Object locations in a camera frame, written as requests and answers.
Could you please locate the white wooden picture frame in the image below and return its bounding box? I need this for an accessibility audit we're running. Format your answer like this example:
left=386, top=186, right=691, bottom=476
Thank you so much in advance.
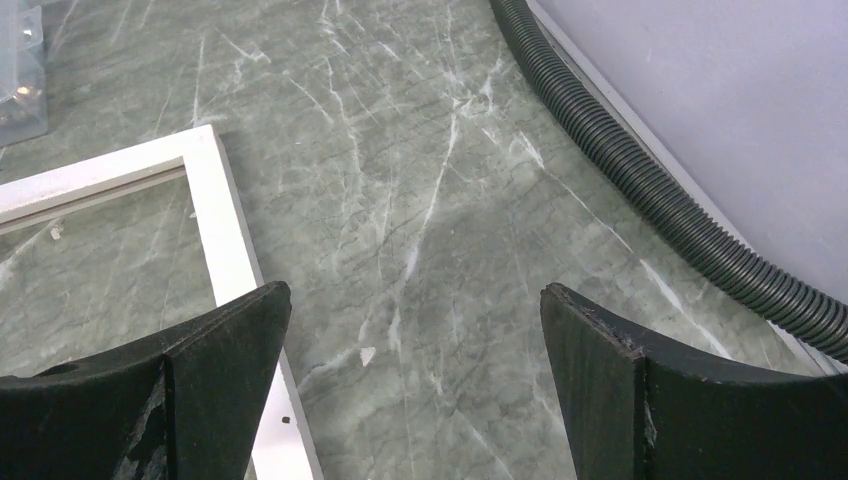
left=1, top=125, right=323, bottom=479

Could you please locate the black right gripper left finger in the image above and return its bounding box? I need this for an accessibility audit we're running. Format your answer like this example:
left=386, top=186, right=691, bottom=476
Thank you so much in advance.
left=1, top=281, right=291, bottom=479

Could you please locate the black corrugated hose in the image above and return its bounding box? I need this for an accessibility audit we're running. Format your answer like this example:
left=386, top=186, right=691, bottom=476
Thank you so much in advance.
left=488, top=0, right=848, bottom=366

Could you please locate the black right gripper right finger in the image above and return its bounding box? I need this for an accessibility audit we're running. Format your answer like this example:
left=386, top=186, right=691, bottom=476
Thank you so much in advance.
left=540, top=283, right=847, bottom=479

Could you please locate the clear plastic organizer box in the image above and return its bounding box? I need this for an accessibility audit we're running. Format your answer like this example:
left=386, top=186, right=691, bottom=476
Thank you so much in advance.
left=1, top=0, right=48, bottom=147

